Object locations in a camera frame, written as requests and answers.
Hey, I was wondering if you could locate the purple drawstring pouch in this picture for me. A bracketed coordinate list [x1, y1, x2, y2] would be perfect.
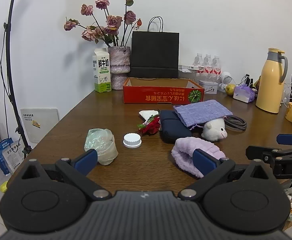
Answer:
[173, 99, 233, 130]

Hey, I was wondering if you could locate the mottled purple vase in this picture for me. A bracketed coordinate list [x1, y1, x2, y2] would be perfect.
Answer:
[107, 46, 131, 90]

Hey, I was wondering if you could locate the purple tissue pack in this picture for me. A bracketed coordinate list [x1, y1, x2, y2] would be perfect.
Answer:
[233, 84, 255, 103]

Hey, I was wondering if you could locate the black lamp stand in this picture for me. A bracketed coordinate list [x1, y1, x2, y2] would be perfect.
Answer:
[3, 0, 32, 159]

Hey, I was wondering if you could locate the small white camera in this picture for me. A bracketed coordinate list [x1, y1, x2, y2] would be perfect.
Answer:
[218, 72, 234, 92]

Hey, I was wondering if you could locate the navy blue pouch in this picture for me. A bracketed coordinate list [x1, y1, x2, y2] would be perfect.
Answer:
[159, 109, 201, 144]

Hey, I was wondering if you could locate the dried rose bouquet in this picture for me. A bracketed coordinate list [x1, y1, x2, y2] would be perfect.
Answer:
[64, 0, 142, 48]

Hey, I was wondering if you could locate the red cardboard box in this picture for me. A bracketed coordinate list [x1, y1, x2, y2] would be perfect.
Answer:
[123, 77, 205, 104]

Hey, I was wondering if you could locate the clear water bottle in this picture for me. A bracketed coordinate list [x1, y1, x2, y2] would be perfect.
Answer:
[212, 55, 222, 75]
[192, 53, 204, 67]
[203, 54, 213, 74]

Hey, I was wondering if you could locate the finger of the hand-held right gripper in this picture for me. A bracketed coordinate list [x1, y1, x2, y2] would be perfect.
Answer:
[277, 134, 292, 146]
[246, 145, 289, 167]

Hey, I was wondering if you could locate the white plush sheep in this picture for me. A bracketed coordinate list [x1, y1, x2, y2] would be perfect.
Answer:
[202, 117, 228, 141]

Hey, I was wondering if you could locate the white jar lid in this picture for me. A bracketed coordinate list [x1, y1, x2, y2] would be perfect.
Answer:
[123, 133, 142, 148]

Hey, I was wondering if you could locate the black paper bag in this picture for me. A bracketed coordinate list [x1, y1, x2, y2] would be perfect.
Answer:
[131, 16, 180, 79]

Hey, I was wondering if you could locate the yellow thermos jug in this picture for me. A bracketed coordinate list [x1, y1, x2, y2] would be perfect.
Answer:
[255, 47, 288, 113]

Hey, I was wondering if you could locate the long white carton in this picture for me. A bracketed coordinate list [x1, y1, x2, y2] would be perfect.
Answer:
[178, 64, 207, 72]

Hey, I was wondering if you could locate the fluffy purple cloth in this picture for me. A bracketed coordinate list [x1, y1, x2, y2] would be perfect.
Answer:
[171, 137, 225, 178]

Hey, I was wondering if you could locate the clear plastic bag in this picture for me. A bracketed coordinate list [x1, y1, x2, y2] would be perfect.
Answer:
[84, 128, 118, 166]

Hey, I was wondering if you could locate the red artificial rose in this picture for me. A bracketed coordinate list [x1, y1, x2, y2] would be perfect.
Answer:
[137, 114, 161, 135]

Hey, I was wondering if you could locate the grey braided cable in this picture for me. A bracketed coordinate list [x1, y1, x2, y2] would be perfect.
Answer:
[223, 115, 247, 131]

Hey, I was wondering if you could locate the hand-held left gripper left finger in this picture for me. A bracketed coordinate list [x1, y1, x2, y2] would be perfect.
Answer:
[19, 149, 111, 201]

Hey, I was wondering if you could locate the floral tin box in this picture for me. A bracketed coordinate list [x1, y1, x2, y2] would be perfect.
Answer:
[199, 80, 219, 94]

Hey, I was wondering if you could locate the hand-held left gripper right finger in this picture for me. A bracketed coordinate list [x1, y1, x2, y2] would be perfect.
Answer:
[177, 149, 274, 201]

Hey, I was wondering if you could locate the white green milk carton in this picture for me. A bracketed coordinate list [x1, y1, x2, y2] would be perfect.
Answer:
[92, 48, 112, 93]

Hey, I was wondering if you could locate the white board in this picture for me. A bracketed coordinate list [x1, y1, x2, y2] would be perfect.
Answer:
[20, 108, 60, 144]

